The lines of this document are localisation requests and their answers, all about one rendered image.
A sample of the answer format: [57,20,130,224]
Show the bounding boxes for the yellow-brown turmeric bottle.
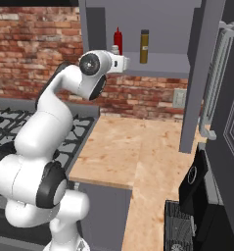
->
[139,28,151,65]

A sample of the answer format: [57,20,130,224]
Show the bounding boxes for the light grey refrigerator handle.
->
[199,20,234,141]

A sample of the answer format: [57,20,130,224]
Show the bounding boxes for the grey stove with black grates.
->
[0,97,101,251]

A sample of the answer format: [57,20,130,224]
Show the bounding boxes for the small grey shaker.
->
[110,44,120,56]

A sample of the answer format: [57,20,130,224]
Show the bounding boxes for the grey cabinet door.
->
[178,0,227,155]

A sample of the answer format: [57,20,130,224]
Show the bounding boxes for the grey wall outlet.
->
[171,87,188,110]

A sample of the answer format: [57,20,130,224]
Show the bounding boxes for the grey wall cabinet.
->
[77,0,205,79]

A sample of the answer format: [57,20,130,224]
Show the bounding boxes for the dark grey refrigerator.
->
[200,0,234,251]

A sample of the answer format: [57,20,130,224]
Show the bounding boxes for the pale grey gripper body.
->
[121,55,131,72]

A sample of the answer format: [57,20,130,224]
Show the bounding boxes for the red ketchup bottle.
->
[113,26,123,56]

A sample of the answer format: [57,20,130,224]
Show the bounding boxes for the grey base cabinet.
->
[67,178,133,251]

